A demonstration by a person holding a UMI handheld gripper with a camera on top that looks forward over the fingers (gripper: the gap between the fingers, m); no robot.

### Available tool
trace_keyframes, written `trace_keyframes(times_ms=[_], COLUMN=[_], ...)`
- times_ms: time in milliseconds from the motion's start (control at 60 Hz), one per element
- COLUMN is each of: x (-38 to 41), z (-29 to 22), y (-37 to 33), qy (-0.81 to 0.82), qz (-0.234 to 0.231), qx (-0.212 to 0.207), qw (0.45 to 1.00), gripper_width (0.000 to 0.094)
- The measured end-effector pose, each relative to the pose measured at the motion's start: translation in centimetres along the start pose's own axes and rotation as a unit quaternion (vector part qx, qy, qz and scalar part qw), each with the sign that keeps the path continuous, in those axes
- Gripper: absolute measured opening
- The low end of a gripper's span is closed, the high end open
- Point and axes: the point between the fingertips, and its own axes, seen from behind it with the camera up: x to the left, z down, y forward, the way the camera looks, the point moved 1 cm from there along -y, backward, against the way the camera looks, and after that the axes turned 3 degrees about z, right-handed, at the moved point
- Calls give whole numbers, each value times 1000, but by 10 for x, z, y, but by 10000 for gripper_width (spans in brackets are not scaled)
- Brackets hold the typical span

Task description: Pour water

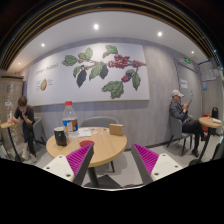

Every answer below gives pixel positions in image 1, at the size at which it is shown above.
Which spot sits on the white paper sheet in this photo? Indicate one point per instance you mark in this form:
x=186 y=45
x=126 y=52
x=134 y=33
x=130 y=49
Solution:
x=84 y=132

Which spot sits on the seated person white cap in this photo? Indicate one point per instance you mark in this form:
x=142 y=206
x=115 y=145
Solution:
x=180 y=111

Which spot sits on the grey chair at left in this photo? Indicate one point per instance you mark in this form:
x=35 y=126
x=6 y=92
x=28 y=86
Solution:
x=38 y=131

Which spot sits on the grey chair behind table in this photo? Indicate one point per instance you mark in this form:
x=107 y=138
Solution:
x=99 y=121

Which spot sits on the small round table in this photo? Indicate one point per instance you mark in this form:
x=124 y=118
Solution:
x=7 y=126
x=210 y=123

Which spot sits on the grey chair at right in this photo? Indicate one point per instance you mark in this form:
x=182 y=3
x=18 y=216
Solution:
x=176 y=131

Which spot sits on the grey door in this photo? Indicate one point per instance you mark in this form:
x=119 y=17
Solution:
x=190 y=87

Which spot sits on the right small round table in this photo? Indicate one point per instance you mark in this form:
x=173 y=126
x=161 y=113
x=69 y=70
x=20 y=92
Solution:
x=210 y=123

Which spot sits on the brown tissue box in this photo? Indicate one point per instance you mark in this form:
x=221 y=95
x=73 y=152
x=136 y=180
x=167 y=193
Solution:
x=116 y=129

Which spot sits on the black cup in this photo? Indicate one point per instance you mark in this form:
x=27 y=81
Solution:
x=60 y=136

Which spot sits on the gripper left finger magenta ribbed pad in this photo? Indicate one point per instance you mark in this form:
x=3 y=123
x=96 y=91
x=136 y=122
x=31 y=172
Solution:
x=73 y=166

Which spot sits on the clear water bottle red cap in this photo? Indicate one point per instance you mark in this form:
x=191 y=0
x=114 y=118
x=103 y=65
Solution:
x=69 y=120

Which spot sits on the left small round table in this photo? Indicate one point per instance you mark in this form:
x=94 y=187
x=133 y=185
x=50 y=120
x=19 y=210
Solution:
x=7 y=126

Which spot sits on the seated person in black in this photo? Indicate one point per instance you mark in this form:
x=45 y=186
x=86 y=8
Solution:
x=24 y=115

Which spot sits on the round wooden table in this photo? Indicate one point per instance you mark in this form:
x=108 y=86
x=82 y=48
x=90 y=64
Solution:
x=107 y=147

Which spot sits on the red coaster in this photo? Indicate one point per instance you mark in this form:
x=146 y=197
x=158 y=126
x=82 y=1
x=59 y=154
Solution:
x=86 y=142

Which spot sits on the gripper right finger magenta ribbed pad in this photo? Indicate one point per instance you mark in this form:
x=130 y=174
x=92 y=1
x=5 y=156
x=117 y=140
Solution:
x=153 y=166

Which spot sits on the coffee plant wall mural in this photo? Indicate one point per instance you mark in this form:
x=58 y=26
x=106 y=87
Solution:
x=96 y=72

